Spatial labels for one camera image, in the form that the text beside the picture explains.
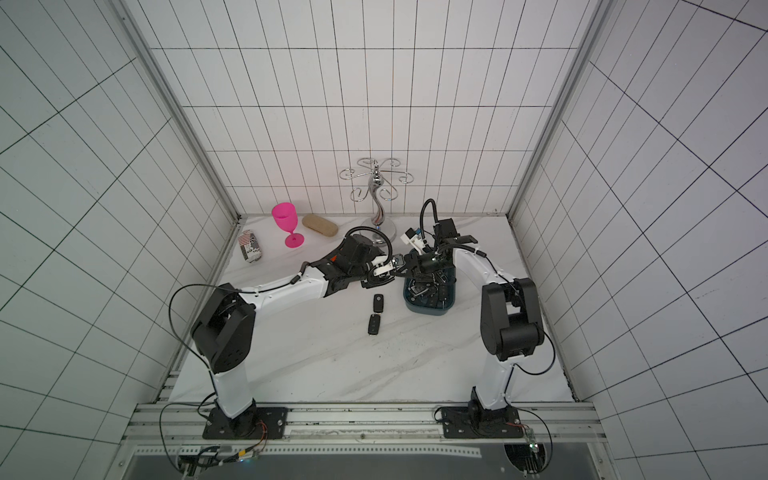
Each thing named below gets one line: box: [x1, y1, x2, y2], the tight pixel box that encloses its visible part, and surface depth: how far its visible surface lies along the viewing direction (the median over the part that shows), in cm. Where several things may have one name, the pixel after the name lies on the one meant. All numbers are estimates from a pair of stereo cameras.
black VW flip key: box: [373, 294, 384, 313], surface depth 96 cm
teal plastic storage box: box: [403, 266, 457, 316], surface depth 96 cm
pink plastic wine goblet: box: [271, 202, 305, 249], surface depth 103 cm
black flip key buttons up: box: [368, 314, 381, 335], surface depth 91 cm
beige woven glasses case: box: [302, 214, 339, 237], surface depth 116 cm
